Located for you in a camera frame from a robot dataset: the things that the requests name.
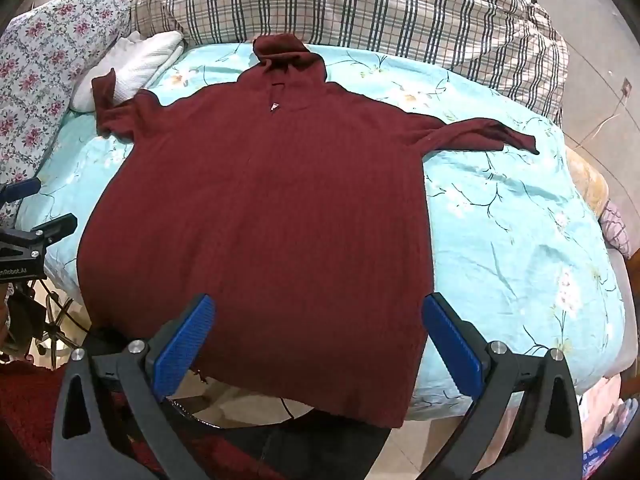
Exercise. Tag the pink checked cloth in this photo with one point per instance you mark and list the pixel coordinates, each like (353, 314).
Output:
(617, 230)

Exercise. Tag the white pink floral quilt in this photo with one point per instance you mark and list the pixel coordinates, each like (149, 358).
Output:
(40, 70)

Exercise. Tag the light blue floral bedsheet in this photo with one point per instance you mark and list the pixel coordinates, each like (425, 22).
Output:
(500, 220)

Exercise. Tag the pink printed cloth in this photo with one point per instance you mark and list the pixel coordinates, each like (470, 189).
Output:
(605, 425)

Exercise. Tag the office chair base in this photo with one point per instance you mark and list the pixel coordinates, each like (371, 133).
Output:
(55, 330)

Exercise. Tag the red rug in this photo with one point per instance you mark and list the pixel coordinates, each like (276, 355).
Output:
(25, 410)

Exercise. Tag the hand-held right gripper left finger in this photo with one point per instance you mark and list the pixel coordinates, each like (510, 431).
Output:
(182, 347)

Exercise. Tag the dark cloth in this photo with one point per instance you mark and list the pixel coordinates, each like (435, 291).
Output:
(320, 455)

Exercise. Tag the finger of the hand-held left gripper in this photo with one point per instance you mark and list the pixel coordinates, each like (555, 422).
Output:
(55, 227)
(20, 191)

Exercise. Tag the maroon knit sweater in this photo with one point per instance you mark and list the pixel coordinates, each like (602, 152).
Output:
(260, 210)

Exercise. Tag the plaid beige pillow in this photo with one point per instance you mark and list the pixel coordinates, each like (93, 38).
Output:
(350, 5)

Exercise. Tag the beige cushion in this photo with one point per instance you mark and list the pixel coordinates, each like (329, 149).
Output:
(585, 180)

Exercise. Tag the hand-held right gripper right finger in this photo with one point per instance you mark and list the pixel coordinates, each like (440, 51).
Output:
(450, 345)

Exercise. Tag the white textured towel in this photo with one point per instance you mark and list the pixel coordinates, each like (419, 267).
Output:
(145, 60)

